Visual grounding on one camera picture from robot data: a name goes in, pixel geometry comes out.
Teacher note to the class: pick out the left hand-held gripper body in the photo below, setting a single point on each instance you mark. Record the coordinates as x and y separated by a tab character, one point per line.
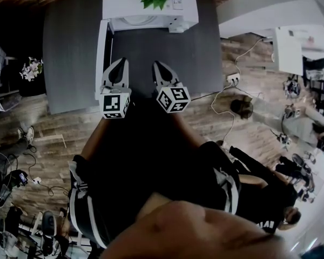
113	104

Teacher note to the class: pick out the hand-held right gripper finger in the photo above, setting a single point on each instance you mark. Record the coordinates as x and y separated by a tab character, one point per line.
172	75
156	74

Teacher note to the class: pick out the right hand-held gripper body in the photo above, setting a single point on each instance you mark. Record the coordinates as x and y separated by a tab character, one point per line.
175	98

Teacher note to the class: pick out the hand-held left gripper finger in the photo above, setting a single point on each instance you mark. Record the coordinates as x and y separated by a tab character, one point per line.
125	75
106	77

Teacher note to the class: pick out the white microwave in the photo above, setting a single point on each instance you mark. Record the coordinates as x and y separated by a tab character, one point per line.
189	7

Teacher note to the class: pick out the person's right forearm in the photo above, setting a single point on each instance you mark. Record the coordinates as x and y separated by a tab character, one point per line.
189	129

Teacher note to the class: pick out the person's left forearm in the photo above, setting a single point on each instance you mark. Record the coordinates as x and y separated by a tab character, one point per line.
93	142

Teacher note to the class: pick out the white power strip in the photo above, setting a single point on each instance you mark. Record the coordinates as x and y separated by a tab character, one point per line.
233	77

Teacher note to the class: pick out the person's black striped shirt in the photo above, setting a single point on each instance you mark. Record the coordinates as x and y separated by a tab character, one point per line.
151	158

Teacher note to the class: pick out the white flower bouquet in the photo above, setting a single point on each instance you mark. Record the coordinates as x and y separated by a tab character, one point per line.
29	70

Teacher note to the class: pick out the small white power adapter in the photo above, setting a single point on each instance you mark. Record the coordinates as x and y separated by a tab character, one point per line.
36	180

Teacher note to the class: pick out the person's face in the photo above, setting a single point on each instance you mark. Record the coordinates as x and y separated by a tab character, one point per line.
191	231

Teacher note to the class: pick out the grey office chair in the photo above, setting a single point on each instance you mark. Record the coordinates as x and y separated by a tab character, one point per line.
49	223

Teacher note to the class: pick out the black office chair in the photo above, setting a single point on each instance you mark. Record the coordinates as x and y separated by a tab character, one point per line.
302	163

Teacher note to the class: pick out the black equipment stand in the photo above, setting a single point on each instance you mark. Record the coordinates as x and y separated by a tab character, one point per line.
317	63

